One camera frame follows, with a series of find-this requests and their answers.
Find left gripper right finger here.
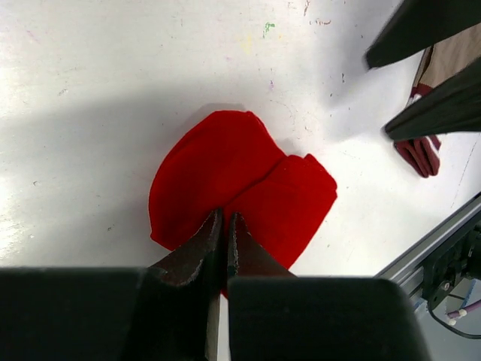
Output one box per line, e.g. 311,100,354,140
227,213,293,357

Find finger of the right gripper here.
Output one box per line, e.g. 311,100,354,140
384,65,480,141
365,0,480,68

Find aluminium frame rail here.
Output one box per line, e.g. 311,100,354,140
376,194,480,304

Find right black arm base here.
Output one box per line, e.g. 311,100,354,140
422,222,480,311

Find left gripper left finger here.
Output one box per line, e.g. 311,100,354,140
151,208,224,360

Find red christmas sock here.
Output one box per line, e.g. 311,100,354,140
148,109,338,300

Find brown striped sock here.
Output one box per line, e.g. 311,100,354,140
385,29,480,178

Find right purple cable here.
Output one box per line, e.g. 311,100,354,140
445,302,481,326

